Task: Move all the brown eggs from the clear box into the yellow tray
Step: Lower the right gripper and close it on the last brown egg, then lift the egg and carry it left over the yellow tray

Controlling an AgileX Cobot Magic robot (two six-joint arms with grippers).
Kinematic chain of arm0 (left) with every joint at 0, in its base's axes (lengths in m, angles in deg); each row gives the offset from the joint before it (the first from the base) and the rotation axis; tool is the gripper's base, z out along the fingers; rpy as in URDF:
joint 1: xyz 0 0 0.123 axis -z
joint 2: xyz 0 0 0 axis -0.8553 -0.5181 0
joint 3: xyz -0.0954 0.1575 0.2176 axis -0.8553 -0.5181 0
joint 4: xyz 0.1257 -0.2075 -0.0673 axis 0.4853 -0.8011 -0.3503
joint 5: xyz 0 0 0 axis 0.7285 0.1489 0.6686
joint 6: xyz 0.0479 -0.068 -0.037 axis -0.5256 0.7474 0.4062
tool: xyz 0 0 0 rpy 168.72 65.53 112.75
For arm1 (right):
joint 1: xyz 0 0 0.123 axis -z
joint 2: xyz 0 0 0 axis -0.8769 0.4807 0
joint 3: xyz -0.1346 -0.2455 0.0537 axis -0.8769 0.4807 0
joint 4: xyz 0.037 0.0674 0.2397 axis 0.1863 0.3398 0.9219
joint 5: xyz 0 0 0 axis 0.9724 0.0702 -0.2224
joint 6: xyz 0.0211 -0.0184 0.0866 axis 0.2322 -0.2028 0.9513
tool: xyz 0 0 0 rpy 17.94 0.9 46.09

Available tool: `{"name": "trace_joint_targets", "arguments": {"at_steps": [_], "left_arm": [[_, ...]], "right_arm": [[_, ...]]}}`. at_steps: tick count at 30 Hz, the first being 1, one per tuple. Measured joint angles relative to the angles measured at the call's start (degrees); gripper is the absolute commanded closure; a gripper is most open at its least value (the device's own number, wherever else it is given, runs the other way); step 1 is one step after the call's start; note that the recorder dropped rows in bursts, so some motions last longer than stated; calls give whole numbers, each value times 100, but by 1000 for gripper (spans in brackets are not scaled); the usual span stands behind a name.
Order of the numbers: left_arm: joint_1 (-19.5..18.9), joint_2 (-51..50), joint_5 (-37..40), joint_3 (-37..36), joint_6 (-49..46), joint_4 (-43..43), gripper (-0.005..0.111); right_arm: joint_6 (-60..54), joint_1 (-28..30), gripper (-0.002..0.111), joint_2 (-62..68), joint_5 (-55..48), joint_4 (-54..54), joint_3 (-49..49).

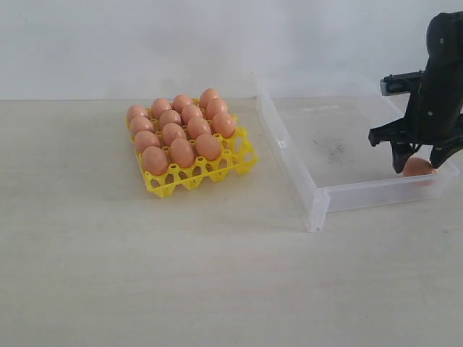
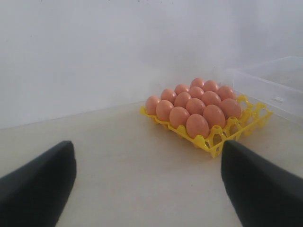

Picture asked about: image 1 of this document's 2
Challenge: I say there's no clear plastic box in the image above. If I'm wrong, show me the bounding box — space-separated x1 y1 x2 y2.
257 77 459 232

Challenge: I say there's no yellow plastic egg tray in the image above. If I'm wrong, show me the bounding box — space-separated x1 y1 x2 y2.
125 98 258 197

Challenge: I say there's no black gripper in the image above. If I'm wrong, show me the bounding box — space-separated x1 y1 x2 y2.
368 60 463 174

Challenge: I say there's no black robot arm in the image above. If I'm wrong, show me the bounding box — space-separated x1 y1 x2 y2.
368 12 462 174

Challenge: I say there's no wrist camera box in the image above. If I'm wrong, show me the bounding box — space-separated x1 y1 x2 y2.
380 70 423 96

